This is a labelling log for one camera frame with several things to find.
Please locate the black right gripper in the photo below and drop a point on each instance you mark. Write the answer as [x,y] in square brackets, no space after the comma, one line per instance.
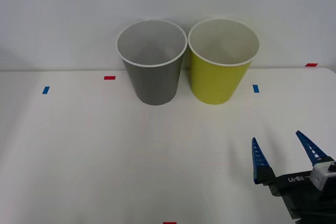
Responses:
[296,190]

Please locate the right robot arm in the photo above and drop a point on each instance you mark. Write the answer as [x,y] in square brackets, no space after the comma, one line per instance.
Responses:
[321,175]

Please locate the grey plastic bin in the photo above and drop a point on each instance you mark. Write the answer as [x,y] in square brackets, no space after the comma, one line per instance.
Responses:
[155,82]

